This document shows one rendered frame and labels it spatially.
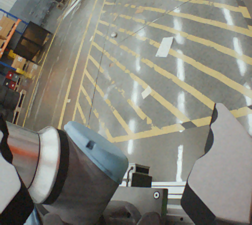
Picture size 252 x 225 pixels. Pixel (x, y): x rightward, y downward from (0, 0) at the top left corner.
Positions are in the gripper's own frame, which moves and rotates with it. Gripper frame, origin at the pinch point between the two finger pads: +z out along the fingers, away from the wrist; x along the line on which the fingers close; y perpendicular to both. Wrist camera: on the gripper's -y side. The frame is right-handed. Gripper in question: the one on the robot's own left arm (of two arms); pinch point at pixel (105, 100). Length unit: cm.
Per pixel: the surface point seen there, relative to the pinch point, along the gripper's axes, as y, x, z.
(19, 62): 275, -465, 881
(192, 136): 80, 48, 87
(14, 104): 305, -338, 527
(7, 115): 319, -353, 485
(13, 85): 355, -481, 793
